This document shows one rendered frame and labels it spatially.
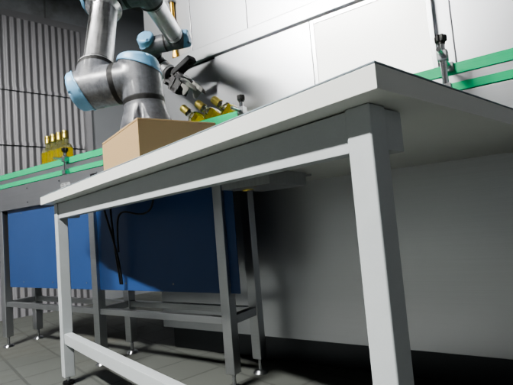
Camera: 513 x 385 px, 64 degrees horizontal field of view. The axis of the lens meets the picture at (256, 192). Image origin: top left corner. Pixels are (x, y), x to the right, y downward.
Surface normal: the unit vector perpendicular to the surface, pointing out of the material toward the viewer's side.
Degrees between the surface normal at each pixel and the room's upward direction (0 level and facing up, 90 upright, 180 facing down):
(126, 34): 90
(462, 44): 90
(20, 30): 90
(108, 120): 90
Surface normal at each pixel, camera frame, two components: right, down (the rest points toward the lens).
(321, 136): -0.76, 0.01
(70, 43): 0.65, -0.11
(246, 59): -0.55, -0.02
